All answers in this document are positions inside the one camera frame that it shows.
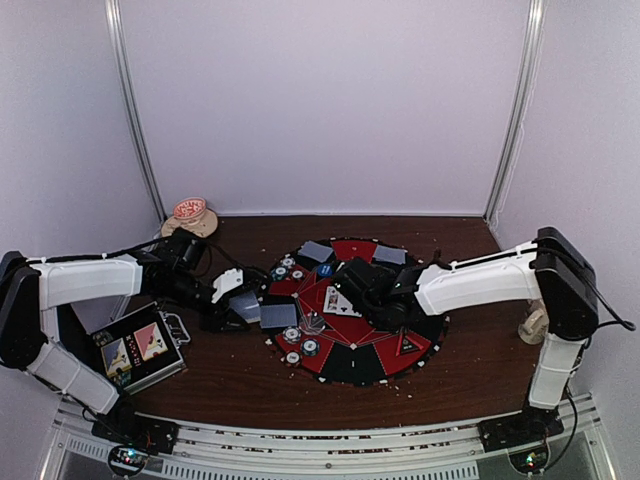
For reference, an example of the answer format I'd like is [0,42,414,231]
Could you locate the red white patterned bowl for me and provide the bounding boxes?
[173,197,207,223]

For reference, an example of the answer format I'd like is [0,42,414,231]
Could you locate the clear acrylic dealer button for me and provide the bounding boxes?
[299,311,326,336]

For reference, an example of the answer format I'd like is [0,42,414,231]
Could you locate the front aluminium rail base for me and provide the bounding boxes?
[35,395,623,479]

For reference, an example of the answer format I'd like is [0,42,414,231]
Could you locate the aluminium poker case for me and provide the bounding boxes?
[91,302,191,395]

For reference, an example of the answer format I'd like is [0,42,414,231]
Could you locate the right aluminium frame post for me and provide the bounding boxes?
[483,0,547,229]

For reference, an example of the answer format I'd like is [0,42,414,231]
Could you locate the dealt card sector three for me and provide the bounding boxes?
[260,304,298,329]

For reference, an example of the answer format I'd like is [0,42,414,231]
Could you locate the dealt card sector seven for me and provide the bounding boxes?
[373,244,406,265]

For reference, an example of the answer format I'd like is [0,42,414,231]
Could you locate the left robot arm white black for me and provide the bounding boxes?
[1,229,267,446]

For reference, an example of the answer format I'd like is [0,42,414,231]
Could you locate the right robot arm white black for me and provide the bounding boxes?
[331,227,611,452]

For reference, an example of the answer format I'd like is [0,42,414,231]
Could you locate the cream ceramic mug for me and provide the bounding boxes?
[518,300,549,345]

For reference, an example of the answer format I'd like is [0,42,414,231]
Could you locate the black triangle all-in marker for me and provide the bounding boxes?
[396,335,423,356]

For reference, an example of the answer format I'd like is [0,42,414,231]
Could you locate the round red black poker mat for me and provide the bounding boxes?
[258,237,450,386]

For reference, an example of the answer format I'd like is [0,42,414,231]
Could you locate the aluminium frame post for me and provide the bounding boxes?
[483,0,547,229]
[105,0,166,223]

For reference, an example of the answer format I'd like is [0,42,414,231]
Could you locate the king of diamonds card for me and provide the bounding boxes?
[323,286,341,314]

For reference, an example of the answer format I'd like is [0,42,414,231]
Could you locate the blue playing card deck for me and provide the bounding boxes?
[229,291,261,323]

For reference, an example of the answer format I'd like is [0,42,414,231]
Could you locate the green fifty chips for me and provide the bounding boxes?
[300,338,321,357]
[271,266,289,281]

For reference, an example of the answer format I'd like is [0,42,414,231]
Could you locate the blue small blind button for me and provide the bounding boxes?
[316,263,334,277]

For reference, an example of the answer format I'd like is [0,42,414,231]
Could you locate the left aluminium frame post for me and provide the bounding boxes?
[105,0,166,223]

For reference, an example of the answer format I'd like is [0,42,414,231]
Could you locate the round wooden plate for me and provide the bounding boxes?
[160,209,219,239]

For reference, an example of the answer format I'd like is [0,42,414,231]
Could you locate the brown hundred chip sector two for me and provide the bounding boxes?
[284,351,301,368]

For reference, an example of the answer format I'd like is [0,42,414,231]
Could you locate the dealt card sector five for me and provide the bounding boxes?
[298,241,334,263]

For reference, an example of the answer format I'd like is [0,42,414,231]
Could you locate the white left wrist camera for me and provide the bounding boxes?
[211,268,244,304]

